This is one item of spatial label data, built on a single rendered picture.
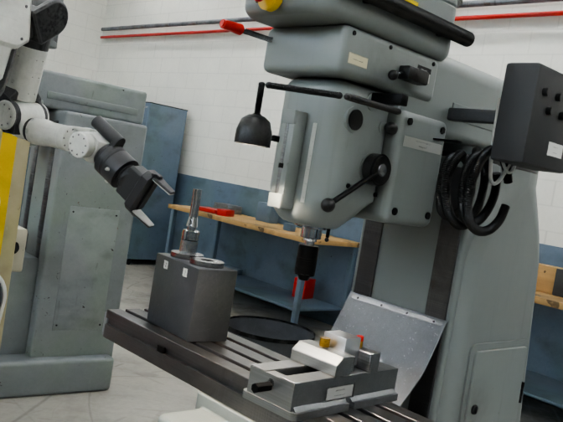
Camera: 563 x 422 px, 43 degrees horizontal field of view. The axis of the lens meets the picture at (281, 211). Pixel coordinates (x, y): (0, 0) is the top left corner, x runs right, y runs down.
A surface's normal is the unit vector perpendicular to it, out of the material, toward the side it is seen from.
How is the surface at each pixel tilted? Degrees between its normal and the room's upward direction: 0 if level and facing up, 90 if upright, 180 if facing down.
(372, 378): 90
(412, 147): 90
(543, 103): 90
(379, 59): 90
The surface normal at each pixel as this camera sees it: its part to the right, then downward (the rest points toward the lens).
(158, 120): 0.68, 0.15
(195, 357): -0.72, -0.08
